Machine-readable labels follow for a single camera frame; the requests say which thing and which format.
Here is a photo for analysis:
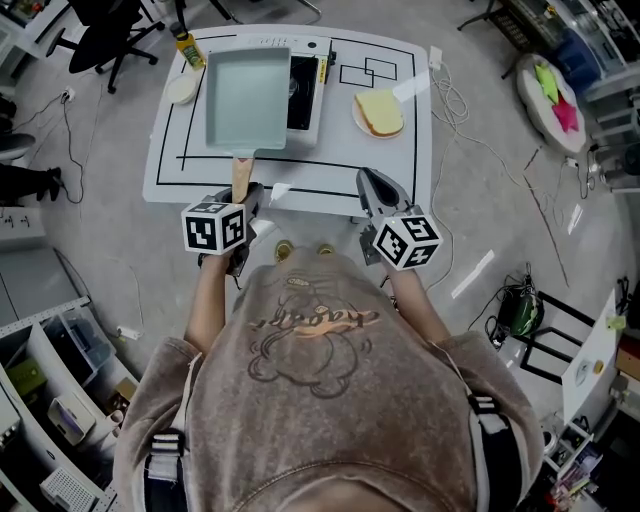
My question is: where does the yellow bottle with black cap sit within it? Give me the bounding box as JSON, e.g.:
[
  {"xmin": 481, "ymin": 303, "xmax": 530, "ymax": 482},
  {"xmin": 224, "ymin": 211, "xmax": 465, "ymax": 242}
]
[{"xmin": 169, "ymin": 22, "xmax": 207, "ymax": 71}]

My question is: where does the person's right shoulder strap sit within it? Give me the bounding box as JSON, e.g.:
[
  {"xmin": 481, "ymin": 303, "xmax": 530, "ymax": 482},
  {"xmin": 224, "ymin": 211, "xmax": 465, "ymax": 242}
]
[{"xmin": 467, "ymin": 392, "xmax": 529, "ymax": 512}]

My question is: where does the green star cushion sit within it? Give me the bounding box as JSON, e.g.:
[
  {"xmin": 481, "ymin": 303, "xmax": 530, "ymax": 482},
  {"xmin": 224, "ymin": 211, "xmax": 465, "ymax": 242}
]
[{"xmin": 533, "ymin": 63, "xmax": 560, "ymax": 104}]

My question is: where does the person's right forearm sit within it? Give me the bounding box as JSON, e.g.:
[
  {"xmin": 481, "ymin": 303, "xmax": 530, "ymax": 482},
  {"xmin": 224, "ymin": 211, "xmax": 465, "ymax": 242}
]
[{"xmin": 387, "ymin": 264, "xmax": 451, "ymax": 346}]

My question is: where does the person's left forearm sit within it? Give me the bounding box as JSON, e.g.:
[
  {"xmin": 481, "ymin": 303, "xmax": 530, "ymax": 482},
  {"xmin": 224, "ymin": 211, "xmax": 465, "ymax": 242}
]
[{"xmin": 184, "ymin": 254, "xmax": 241, "ymax": 356}]

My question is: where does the thin black floor cable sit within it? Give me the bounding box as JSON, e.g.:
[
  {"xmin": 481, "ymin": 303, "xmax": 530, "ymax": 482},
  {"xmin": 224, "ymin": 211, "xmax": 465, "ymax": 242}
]
[{"xmin": 24, "ymin": 92, "xmax": 86, "ymax": 205}]

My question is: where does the person's left shoulder strap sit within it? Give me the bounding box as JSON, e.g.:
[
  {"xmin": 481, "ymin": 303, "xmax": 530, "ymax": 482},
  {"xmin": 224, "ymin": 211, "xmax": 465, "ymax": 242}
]
[{"xmin": 144, "ymin": 429, "xmax": 189, "ymax": 512}]

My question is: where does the green striped round bag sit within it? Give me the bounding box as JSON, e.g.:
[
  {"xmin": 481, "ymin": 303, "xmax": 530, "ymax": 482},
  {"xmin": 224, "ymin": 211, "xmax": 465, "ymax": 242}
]
[{"xmin": 498, "ymin": 289, "xmax": 545, "ymax": 337}]

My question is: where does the white side table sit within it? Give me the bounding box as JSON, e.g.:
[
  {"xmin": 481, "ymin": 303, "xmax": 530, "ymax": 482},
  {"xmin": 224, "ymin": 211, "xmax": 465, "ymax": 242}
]
[{"xmin": 561, "ymin": 288, "xmax": 619, "ymax": 426}]

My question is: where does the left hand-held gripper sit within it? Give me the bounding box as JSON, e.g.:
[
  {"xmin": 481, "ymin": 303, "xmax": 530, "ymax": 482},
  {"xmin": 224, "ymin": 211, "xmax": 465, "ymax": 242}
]
[{"xmin": 180, "ymin": 182, "xmax": 265, "ymax": 276}]

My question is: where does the white portable stove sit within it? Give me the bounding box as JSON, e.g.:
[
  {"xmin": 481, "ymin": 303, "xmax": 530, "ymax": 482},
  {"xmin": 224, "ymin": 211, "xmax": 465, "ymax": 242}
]
[{"xmin": 247, "ymin": 34, "xmax": 334, "ymax": 149}]

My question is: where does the white table with black lines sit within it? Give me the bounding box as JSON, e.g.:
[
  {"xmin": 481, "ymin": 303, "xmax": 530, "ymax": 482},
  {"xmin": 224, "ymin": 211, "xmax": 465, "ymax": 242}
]
[{"xmin": 142, "ymin": 24, "xmax": 434, "ymax": 224}]

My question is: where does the person's brown printed shirt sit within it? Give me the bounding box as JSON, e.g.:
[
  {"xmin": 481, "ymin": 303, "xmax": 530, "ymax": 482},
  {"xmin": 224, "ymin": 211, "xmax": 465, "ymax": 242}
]
[{"xmin": 112, "ymin": 248, "xmax": 546, "ymax": 512}]

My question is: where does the white perforated shelf unit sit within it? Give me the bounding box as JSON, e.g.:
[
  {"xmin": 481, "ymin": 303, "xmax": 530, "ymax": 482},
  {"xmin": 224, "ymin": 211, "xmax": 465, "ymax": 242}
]
[{"xmin": 0, "ymin": 294, "xmax": 141, "ymax": 512}]

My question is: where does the black office chair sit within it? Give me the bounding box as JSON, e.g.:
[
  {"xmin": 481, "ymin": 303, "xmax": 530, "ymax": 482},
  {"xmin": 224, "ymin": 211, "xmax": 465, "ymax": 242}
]
[{"xmin": 45, "ymin": 0, "xmax": 166, "ymax": 95}]

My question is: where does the pink star cushion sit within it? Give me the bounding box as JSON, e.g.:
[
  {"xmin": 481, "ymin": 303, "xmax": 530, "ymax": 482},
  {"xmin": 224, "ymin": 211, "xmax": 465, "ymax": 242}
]
[{"xmin": 551, "ymin": 94, "xmax": 580, "ymax": 134}]

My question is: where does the square light blue pan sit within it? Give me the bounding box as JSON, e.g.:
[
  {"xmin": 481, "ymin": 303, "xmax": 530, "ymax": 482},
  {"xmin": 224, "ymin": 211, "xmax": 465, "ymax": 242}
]
[{"xmin": 204, "ymin": 47, "xmax": 292, "ymax": 205}]

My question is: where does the long white cable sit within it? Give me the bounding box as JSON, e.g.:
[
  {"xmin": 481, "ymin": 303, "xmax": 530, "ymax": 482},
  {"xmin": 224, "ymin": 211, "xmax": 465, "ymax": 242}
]
[{"xmin": 424, "ymin": 64, "xmax": 536, "ymax": 291}]

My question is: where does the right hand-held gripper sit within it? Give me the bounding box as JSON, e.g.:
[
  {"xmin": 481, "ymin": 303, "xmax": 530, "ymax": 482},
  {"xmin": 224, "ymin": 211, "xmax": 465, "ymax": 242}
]
[{"xmin": 355, "ymin": 167, "xmax": 444, "ymax": 272}]

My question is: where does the person's shoulder strap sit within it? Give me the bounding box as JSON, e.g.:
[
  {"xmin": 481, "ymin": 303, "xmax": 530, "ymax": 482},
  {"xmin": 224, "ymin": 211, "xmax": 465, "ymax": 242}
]
[
  {"xmin": 144, "ymin": 429, "xmax": 189, "ymax": 512},
  {"xmin": 467, "ymin": 392, "xmax": 529, "ymax": 512}
]

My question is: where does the small white bowl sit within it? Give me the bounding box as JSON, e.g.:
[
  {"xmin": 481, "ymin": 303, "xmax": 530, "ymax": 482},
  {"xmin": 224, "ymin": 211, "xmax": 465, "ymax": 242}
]
[{"xmin": 165, "ymin": 73, "xmax": 197, "ymax": 106}]

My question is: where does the bread slice on plate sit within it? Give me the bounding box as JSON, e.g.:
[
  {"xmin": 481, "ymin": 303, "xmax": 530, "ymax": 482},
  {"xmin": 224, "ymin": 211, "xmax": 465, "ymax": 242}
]
[{"xmin": 351, "ymin": 89, "xmax": 406, "ymax": 140}]

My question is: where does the slice of bread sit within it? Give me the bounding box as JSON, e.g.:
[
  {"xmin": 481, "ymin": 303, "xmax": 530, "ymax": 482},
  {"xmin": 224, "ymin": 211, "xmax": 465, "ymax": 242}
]
[{"xmin": 354, "ymin": 89, "xmax": 405, "ymax": 136}]

